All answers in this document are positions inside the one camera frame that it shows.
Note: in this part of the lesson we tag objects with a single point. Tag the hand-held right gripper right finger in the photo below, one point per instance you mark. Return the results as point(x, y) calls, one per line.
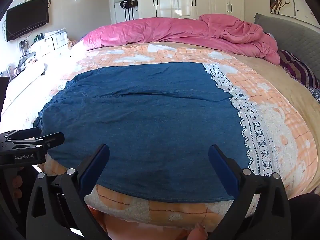
point(222, 172)

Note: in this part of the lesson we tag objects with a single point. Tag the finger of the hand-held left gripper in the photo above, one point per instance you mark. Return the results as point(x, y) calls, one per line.
point(51, 140)
point(22, 133)

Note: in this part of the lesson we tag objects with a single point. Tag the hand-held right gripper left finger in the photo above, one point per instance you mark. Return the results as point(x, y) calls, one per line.
point(96, 170)

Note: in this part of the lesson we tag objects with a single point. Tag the blue denim pants lace hem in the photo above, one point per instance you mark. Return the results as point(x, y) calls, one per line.
point(150, 117)

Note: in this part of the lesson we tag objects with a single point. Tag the person's left hand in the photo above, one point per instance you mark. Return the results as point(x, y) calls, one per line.
point(17, 186)

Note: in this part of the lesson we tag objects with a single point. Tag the white curved bed footboard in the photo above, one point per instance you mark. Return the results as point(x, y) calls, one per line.
point(25, 80)

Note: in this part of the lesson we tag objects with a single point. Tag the white drawer cabinet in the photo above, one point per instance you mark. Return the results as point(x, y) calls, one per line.
point(51, 42)

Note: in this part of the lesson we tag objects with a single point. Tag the beige bed sheet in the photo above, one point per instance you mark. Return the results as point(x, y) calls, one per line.
point(295, 105)

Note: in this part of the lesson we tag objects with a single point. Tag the blue floral pillow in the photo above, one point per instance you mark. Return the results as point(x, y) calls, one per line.
point(315, 93)

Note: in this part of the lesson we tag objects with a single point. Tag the purple striped pillow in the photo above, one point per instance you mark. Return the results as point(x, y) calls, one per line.
point(297, 67)

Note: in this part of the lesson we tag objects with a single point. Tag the orange cloud print blanket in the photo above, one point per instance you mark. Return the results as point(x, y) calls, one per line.
point(175, 52)

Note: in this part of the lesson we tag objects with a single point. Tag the pink quilt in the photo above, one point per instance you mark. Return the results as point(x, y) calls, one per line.
point(175, 30)

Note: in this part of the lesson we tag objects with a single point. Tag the grey quilted headboard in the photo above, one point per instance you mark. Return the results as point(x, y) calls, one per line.
point(295, 37)

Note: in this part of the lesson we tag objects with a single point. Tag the white door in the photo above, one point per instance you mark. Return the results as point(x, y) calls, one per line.
point(147, 2)

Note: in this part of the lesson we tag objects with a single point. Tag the black wall television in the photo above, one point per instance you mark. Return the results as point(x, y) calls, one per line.
point(26, 18)

